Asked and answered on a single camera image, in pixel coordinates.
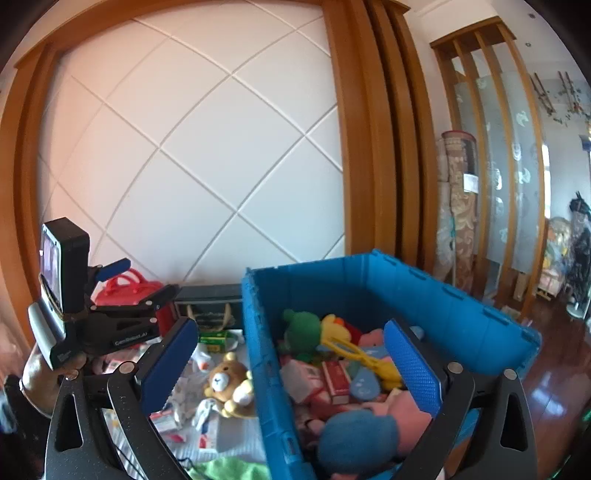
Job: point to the brown teddy bear plush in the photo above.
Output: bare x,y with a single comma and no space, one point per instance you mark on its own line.
230,387

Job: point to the blue plastic storage crate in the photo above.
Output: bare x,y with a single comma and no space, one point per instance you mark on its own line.
367,290

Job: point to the red white medicine box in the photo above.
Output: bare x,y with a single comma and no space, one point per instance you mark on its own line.
337,382

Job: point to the person left hand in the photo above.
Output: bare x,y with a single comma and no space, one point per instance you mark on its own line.
39,383

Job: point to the yellow plastic tongs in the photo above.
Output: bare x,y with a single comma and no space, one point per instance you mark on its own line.
384,368

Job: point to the blue droplet-shaped toy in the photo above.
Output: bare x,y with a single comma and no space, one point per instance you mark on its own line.
365,385

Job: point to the blue round plush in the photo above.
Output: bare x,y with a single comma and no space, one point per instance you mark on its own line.
358,442

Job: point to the red bear-shaped case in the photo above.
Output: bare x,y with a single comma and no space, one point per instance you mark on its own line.
130,288

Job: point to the green frog plush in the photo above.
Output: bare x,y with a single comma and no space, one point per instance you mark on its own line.
302,335

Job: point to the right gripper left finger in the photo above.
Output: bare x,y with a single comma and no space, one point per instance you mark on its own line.
79,445

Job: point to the wooden slat glass partition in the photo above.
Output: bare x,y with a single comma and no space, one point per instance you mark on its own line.
491,96

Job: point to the green tea box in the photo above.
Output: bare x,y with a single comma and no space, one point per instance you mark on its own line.
218,342

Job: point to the rolled patterned carpet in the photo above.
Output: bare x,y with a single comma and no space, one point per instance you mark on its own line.
457,215

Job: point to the light green cloth bag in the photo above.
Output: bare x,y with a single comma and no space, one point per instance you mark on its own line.
229,468

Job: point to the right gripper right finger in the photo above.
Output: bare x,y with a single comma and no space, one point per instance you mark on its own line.
490,412

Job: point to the dark green gift box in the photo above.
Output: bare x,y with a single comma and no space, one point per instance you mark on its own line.
213,307

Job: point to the white striped table cloth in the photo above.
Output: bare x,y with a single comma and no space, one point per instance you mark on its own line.
219,437

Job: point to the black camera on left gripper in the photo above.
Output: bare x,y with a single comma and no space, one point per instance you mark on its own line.
63,263

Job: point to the pink plush toy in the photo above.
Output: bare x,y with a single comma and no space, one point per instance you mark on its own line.
412,422

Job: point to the yellow duck plush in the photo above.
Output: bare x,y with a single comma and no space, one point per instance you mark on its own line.
336,328

